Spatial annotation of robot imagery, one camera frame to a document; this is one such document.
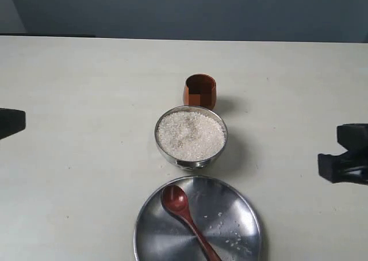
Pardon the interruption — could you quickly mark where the brown wooden cup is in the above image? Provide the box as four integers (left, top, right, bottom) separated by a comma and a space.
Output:
183, 74, 217, 110

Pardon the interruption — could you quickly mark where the steel bowl of rice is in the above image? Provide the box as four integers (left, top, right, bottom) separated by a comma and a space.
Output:
154, 106, 228, 170

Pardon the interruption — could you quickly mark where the round steel plate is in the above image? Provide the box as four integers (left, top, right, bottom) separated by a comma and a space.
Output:
133, 175, 262, 260

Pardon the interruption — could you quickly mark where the dark red wooden spoon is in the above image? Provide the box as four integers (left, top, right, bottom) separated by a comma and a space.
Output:
160, 185, 221, 261

